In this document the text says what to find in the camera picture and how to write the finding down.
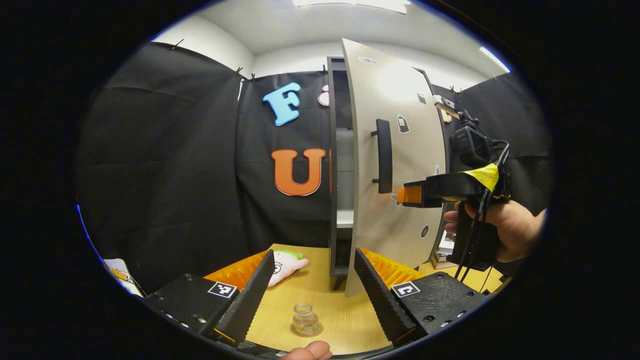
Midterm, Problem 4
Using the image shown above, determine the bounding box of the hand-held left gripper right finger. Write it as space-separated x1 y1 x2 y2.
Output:
353 247 488 347

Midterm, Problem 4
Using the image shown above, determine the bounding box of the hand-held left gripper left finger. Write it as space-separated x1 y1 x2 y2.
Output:
142 249 276 346

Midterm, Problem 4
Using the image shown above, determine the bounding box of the black cabinet door handle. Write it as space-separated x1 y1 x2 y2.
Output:
370 118 394 195

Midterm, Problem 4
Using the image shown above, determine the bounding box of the grey cabinet door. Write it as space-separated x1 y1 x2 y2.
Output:
341 38 451 298

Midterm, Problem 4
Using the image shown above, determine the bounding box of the clear glass bottle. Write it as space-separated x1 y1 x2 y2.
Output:
290 302 324 337

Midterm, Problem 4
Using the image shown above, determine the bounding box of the round brown coaster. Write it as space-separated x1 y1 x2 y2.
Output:
289 321 325 338

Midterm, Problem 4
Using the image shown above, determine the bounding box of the dark grey cabinet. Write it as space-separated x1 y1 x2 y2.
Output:
326 56 453 291

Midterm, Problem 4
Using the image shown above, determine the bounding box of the pink plush toy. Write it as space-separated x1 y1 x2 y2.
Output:
267 250 310 287

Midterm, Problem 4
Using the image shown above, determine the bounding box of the white side table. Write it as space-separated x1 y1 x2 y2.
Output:
102 258 146 297

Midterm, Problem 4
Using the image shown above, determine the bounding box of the black backdrop cloth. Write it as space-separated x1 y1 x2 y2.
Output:
75 42 553 293

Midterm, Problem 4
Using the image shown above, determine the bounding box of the long ceiling light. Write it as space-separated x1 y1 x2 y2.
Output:
292 0 411 14

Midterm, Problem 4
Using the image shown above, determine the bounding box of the black cable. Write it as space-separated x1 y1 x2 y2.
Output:
454 141 511 293

